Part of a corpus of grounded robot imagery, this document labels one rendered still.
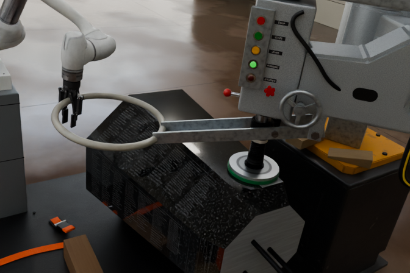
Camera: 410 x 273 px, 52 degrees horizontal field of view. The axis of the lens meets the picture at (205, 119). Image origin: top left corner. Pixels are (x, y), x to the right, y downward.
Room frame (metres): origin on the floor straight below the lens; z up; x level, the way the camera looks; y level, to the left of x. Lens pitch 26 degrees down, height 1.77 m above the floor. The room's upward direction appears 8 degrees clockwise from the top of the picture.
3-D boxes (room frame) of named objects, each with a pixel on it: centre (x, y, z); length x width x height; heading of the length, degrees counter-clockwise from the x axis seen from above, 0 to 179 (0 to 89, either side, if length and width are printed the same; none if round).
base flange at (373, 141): (2.06, -0.76, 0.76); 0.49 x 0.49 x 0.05; 36
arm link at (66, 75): (1.73, 0.61, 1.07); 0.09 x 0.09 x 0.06
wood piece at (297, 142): (1.95, -0.53, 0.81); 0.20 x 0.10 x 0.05; 134
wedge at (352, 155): (1.83, -0.72, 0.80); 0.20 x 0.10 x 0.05; 74
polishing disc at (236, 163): (1.53, -0.23, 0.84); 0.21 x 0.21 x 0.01
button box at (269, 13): (1.43, -0.14, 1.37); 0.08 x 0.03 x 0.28; 81
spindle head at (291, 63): (1.52, -0.31, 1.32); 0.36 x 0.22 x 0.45; 81
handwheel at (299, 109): (1.39, -0.33, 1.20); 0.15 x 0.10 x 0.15; 81
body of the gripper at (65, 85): (1.73, 0.61, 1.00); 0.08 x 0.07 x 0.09; 66
